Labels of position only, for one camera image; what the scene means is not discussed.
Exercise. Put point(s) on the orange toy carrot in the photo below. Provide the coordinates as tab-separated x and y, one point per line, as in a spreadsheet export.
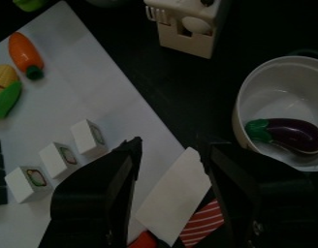
22	53

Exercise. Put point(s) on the white cube sushi roll piece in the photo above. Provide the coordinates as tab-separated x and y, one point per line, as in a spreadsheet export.
57	160
85	137
25	185

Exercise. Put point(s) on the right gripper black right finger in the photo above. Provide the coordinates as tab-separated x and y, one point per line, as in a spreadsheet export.
268	210

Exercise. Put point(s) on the white bowl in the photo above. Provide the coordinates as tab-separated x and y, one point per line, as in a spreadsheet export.
286	93

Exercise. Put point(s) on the red white striped salmon slice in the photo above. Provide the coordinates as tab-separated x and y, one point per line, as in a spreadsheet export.
201	226

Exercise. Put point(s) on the white cutting board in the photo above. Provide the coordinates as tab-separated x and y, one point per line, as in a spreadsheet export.
78	80

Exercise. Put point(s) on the yellow green toy corn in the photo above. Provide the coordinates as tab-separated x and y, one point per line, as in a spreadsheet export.
7	97

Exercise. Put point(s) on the purple toy eggplant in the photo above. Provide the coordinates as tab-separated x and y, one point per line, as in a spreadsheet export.
295	134

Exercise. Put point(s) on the green toy piece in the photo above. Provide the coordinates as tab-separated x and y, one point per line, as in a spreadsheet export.
27	4

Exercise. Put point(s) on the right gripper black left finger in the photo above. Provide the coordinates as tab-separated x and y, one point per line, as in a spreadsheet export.
92	206

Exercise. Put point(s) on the red toy piece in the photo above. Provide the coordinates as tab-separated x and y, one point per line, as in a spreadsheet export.
143	241

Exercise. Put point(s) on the white toy holder box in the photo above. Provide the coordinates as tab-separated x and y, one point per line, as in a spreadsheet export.
187	42

